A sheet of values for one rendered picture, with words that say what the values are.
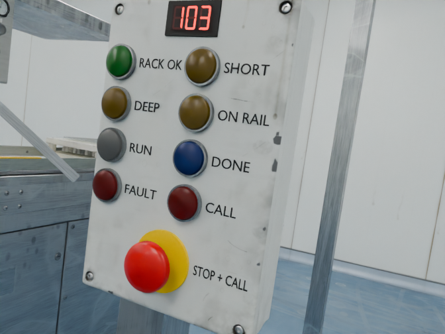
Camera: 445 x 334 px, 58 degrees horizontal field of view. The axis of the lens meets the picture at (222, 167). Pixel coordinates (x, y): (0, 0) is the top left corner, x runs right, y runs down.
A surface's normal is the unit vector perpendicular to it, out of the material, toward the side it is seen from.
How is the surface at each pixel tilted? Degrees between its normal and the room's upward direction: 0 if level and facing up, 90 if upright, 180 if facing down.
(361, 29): 90
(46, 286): 90
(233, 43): 90
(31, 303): 90
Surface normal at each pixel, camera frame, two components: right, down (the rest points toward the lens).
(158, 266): -0.02, -0.11
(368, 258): -0.36, 0.03
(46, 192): 0.89, 0.16
